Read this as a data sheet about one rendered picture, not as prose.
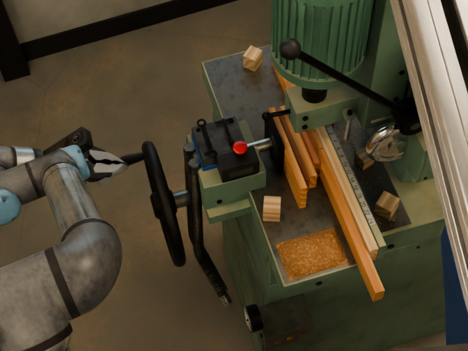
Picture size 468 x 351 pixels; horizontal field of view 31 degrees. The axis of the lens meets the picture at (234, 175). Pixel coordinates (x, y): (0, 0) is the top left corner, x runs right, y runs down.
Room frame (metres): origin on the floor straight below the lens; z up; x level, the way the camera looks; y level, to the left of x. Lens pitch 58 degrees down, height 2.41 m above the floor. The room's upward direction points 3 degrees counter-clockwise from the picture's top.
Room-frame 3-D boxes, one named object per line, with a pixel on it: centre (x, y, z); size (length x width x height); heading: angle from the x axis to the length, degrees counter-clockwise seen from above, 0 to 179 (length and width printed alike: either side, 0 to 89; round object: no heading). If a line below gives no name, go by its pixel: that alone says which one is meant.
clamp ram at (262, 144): (0.97, -0.06, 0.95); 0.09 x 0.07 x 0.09; 14
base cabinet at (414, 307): (1.04, -0.29, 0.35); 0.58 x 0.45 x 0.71; 104
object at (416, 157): (0.90, -0.39, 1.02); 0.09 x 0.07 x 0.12; 14
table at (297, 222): (0.97, -0.07, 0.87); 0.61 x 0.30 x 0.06; 14
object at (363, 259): (0.93, -0.19, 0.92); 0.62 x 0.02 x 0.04; 14
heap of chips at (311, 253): (0.74, -0.15, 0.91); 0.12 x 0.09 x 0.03; 104
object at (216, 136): (0.94, 0.02, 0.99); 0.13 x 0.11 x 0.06; 14
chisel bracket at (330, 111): (1.01, -0.19, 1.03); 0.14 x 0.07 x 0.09; 104
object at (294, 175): (0.94, -0.11, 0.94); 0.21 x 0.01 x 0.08; 14
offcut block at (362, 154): (1.01, -0.30, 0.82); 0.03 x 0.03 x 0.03; 32
